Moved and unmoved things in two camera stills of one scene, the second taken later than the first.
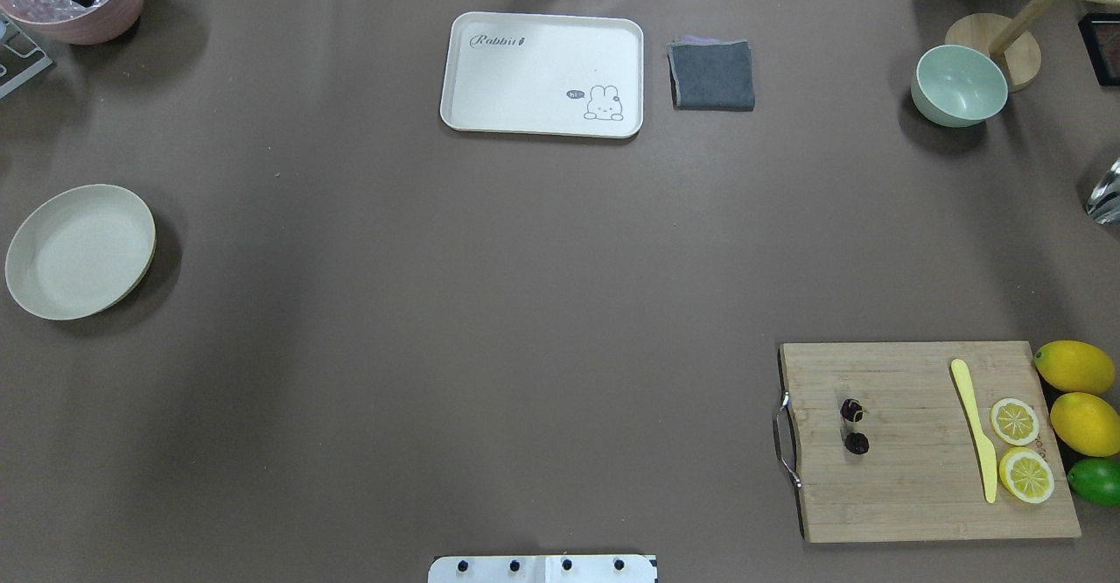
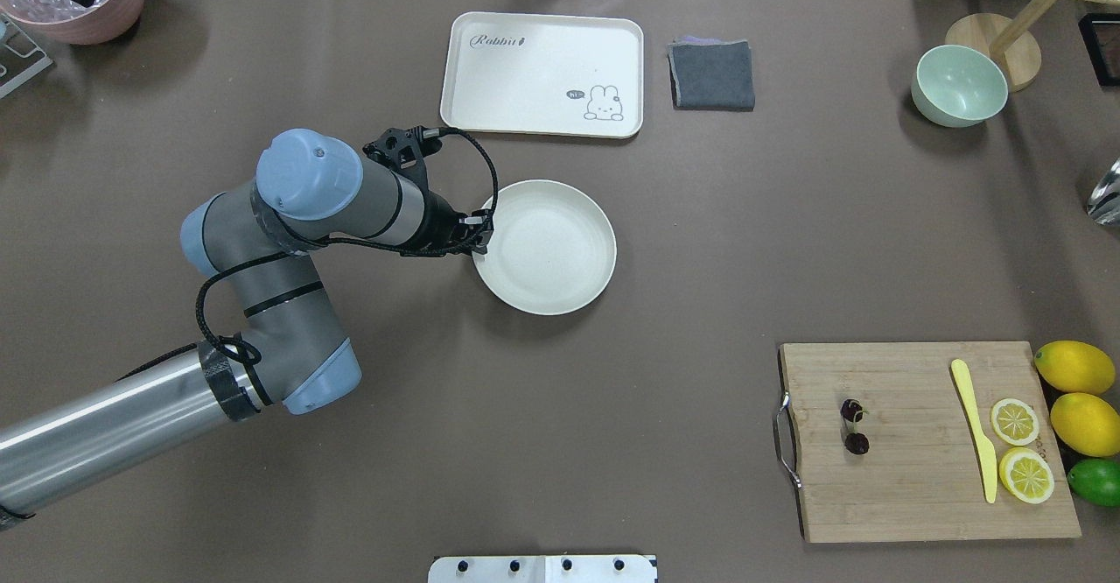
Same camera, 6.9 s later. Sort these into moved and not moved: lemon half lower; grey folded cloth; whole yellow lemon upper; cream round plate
Moved: cream round plate
Not moved: grey folded cloth; lemon half lower; whole yellow lemon upper
